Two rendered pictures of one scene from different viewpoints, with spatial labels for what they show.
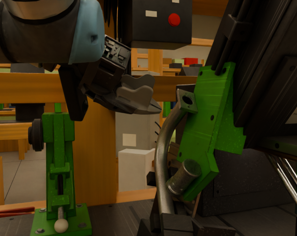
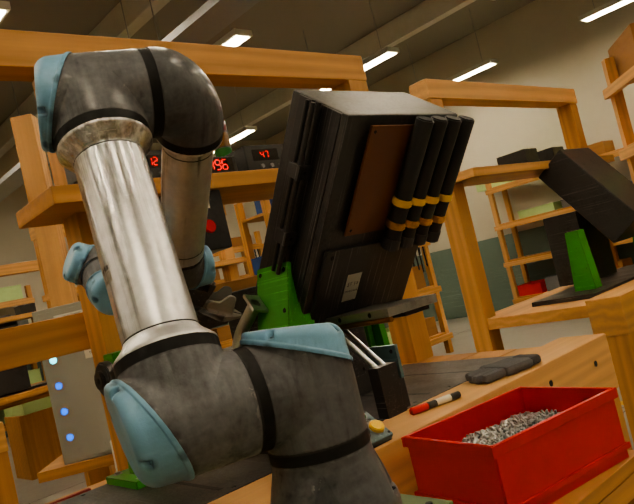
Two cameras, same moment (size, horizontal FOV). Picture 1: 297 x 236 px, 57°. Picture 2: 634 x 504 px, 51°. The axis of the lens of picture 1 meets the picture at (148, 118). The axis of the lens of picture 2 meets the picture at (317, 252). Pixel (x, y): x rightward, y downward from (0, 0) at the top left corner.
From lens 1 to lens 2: 0.92 m
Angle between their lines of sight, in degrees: 25
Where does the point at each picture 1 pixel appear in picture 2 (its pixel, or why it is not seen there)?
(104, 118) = not seen: hidden behind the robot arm
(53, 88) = (72, 333)
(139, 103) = (225, 311)
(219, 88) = (283, 284)
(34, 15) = (190, 264)
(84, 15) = (207, 257)
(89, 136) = not seen: hidden behind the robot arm
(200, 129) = (276, 324)
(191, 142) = not seen: hidden behind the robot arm
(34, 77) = (47, 325)
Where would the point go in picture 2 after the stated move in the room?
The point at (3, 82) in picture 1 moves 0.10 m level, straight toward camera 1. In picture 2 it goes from (10, 340) to (32, 334)
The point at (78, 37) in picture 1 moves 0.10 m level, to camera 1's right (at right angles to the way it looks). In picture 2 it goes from (206, 271) to (259, 259)
